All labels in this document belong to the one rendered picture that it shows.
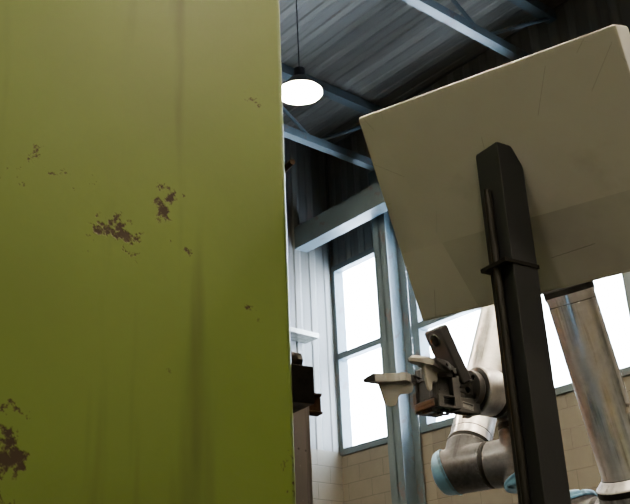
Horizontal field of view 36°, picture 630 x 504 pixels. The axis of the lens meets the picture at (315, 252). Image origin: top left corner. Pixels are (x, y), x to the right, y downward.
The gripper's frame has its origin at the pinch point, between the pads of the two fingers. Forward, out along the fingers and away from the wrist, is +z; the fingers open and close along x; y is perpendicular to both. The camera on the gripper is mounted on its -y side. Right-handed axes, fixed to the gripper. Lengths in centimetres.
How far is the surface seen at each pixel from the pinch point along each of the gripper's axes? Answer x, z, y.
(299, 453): -15.8, 28.4, 20.9
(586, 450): 503, -614, -137
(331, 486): 841, -547, -158
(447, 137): -54, 29, -11
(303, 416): -15.8, 27.5, 15.5
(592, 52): -73, 22, -14
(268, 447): -44, 50, 28
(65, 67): -44, 74, -12
